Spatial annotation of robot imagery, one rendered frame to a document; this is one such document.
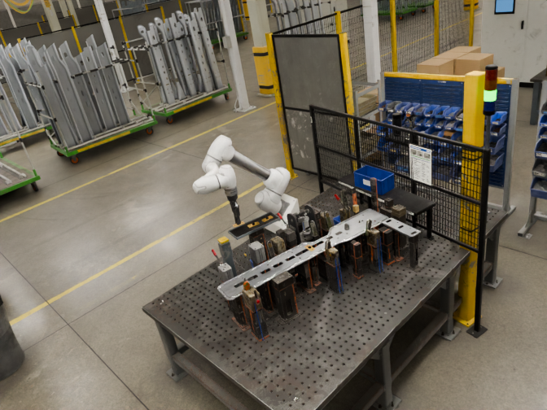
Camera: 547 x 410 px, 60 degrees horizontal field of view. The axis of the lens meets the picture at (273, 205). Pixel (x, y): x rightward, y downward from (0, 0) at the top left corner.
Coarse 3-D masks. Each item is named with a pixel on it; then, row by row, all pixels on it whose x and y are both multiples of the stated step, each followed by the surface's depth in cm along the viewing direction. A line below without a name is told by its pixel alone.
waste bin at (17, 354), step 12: (0, 300) 397; (0, 312) 394; (0, 324) 396; (0, 336) 396; (12, 336) 411; (0, 348) 398; (12, 348) 409; (0, 360) 400; (12, 360) 409; (0, 372) 403; (12, 372) 411
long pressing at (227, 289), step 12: (360, 216) 358; (372, 216) 355; (384, 216) 352; (336, 228) 349; (360, 228) 344; (324, 240) 337; (336, 240) 335; (348, 240) 333; (288, 252) 331; (312, 252) 326; (264, 264) 322; (288, 264) 318; (240, 276) 315; (252, 276) 313; (264, 276) 311; (228, 288) 306; (240, 288) 303
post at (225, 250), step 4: (220, 244) 328; (224, 244) 327; (228, 244) 329; (220, 248) 332; (224, 248) 328; (228, 248) 330; (220, 252) 335; (224, 252) 330; (228, 252) 332; (232, 252) 334; (224, 256) 331; (228, 256) 333; (232, 256) 335; (224, 260) 337; (228, 260) 335; (232, 260) 337; (228, 264) 336; (232, 264) 338; (232, 268) 339; (236, 276) 343
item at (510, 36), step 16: (496, 0) 825; (512, 0) 807; (528, 0) 792; (544, 0) 776; (496, 16) 839; (512, 16) 820; (528, 16) 803; (544, 16) 786; (496, 32) 850; (512, 32) 831; (528, 32) 812; (544, 32) 796; (496, 48) 862; (512, 48) 843; (528, 48) 824; (544, 48) 806; (512, 64) 854; (528, 64) 835; (544, 64) 817; (528, 80) 846
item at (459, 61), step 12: (456, 48) 763; (468, 48) 750; (480, 48) 748; (432, 60) 718; (444, 60) 707; (456, 60) 706; (468, 60) 691; (480, 60) 679; (492, 60) 700; (420, 72) 715; (432, 72) 699; (444, 72) 700; (456, 72) 714; (468, 72) 699; (504, 72) 736
